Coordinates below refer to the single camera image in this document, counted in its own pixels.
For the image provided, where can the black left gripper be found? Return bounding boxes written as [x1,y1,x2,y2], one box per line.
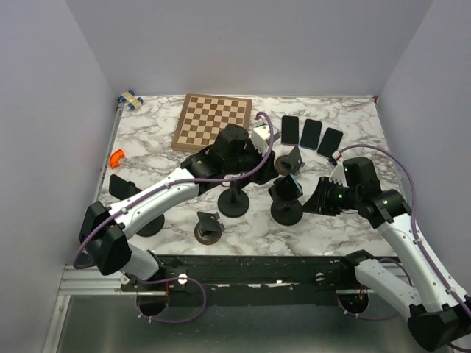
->
[224,138,280,186]

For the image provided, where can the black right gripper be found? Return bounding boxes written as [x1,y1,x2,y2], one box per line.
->
[300,175,361,215]

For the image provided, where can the black phone with purple edge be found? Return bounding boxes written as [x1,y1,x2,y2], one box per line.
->
[281,115,300,146]

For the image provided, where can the blue-edged black phone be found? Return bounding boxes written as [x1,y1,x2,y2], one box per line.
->
[300,119,322,151]

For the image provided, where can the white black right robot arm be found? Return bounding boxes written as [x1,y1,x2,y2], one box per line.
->
[302,157,470,352]

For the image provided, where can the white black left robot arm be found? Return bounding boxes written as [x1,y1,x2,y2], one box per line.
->
[79,122,275,290]

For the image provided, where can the black right round-base stand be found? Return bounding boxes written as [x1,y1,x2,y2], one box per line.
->
[268,176,303,227]

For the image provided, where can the brown-base far phone stand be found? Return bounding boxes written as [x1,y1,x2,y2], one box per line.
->
[275,146,305,176]

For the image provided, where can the brown-base phone stand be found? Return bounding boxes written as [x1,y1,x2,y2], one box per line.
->
[275,146,305,176]
[194,211,225,246]

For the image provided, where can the black tall round-base phone stand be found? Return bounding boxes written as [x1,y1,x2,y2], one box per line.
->
[217,182,249,218]

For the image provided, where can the brown-base near phone stand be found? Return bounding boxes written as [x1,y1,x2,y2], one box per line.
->
[194,211,225,246]

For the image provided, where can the black left round-base stand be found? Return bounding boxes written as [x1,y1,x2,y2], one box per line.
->
[137,214,165,238]

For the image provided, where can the wooden chessboard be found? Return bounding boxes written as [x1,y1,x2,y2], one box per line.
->
[171,93,252,152]

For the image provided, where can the blue wheeled wooden toy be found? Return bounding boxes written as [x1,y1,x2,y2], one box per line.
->
[118,90,144,110]

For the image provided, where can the orange plastic piece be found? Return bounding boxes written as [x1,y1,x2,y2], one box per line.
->
[109,149,125,169]

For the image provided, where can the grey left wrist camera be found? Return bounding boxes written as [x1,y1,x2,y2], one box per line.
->
[251,112,280,156]

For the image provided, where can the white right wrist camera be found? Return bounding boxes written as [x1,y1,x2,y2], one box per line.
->
[328,151,347,186]

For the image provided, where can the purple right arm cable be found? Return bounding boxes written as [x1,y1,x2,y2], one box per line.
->
[336,143,471,351]

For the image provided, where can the aluminium frame rail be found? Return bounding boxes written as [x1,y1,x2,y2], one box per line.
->
[58,265,121,296]

